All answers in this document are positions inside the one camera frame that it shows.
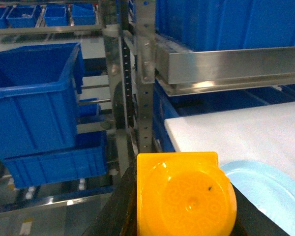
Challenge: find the large blue upper bin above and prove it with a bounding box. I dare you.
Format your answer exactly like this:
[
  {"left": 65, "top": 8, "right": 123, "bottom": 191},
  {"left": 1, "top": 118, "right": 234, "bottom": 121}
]
[{"left": 156, "top": 0, "right": 295, "bottom": 52}]

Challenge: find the dark blue bin under rail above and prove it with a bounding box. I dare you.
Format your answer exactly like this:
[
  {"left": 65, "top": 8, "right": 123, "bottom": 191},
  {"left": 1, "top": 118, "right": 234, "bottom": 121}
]
[{"left": 153, "top": 82, "right": 295, "bottom": 152}]

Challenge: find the large blue bin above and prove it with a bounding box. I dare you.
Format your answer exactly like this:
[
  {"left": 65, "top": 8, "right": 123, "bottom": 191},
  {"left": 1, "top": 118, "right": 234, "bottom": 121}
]
[
  {"left": 156, "top": 0, "right": 295, "bottom": 52},
  {"left": 0, "top": 42, "right": 85, "bottom": 159}
]

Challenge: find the yellow block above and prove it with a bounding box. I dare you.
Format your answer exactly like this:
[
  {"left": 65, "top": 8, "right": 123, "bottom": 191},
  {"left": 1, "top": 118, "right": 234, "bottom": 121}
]
[{"left": 137, "top": 152, "right": 237, "bottom": 236}]

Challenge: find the blue bin below left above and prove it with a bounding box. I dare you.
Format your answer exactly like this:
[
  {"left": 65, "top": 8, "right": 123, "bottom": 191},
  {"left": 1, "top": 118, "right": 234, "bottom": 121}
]
[{"left": 2, "top": 131, "right": 108, "bottom": 189}]

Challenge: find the stainless steel shelf rail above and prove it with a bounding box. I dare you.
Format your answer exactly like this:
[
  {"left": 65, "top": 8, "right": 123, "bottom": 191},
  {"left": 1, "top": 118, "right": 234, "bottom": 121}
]
[{"left": 155, "top": 46, "right": 295, "bottom": 96}]

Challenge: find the large blue left bin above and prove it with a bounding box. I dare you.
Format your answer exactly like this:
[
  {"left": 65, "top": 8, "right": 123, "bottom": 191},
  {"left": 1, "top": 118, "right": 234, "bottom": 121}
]
[{"left": 0, "top": 42, "right": 85, "bottom": 159}]

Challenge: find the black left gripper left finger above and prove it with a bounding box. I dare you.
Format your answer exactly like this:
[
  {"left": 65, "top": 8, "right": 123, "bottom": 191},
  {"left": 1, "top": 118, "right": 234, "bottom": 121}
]
[{"left": 83, "top": 161, "right": 137, "bottom": 236}]

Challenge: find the steel rack upright post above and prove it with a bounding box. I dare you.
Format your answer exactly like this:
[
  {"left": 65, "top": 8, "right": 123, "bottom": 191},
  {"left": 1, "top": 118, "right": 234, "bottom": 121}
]
[{"left": 98, "top": 0, "right": 156, "bottom": 175}]

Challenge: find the light blue glass plate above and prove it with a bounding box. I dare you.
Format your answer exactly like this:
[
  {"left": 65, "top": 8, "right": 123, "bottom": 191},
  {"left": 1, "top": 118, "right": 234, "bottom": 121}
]
[{"left": 221, "top": 160, "right": 295, "bottom": 236}]

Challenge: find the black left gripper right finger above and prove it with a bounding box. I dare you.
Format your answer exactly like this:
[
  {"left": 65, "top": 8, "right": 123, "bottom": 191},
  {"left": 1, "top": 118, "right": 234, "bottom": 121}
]
[{"left": 230, "top": 185, "right": 289, "bottom": 236}]

